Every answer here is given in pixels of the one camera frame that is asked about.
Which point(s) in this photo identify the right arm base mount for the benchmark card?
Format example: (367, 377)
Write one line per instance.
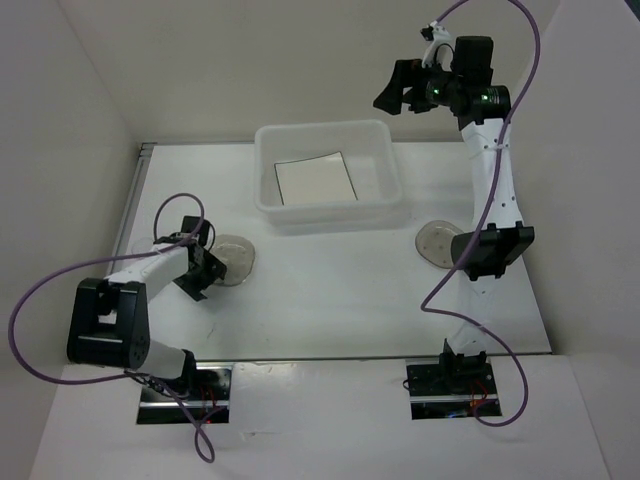
(434, 395)

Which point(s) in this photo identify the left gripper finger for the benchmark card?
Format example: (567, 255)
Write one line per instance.
(213, 269)
(194, 287)

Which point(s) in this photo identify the square white black-rimmed plate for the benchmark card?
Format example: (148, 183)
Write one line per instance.
(318, 180)

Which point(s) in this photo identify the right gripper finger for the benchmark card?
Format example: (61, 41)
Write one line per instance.
(390, 100)
(417, 105)

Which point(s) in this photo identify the left clear glass dish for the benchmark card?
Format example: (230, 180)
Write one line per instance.
(238, 254)

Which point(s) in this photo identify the right clear glass dish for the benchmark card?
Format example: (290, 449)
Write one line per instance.
(433, 243)

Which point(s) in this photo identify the clear glass dish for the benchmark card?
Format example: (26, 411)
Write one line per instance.
(433, 243)
(238, 254)

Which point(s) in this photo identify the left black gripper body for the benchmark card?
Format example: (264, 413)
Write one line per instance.
(199, 270)

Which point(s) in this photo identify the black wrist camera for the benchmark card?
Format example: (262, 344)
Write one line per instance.
(468, 57)
(198, 230)

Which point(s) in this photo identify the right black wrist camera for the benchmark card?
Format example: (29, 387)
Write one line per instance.
(468, 57)

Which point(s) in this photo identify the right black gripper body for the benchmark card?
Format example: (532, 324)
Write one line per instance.
(431, 81)

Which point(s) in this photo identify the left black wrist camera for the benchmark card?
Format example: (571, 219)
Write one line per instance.
(198, 230)

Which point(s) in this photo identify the small clear glass cup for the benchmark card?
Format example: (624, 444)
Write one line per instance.
(141, 246)

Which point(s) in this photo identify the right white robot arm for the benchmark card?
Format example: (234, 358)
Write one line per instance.
(499, 234)

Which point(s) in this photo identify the translucent white plastic bin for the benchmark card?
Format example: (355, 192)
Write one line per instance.
(367, 148)

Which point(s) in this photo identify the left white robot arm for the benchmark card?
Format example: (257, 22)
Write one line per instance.
(110, 323)

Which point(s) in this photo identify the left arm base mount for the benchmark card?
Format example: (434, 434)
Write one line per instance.
(208, 402)

